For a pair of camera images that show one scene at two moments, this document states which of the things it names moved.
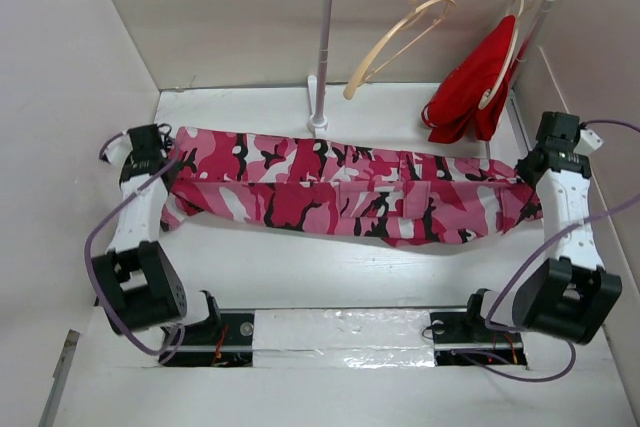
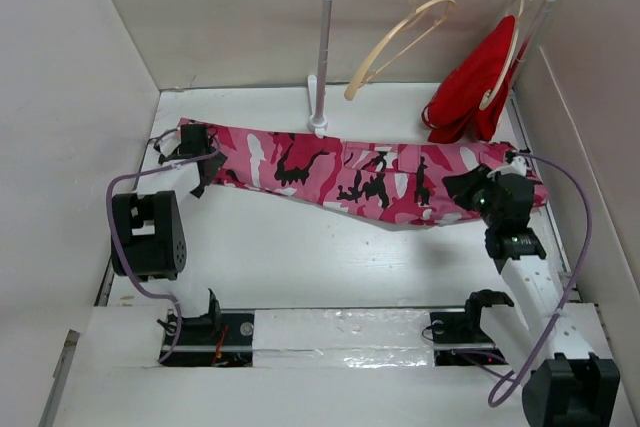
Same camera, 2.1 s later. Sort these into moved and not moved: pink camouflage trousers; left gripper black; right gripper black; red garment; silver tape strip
Moved: right gripper black; pink camouflage trousers; left gripper black
Not moved: silver tape strip; red garment
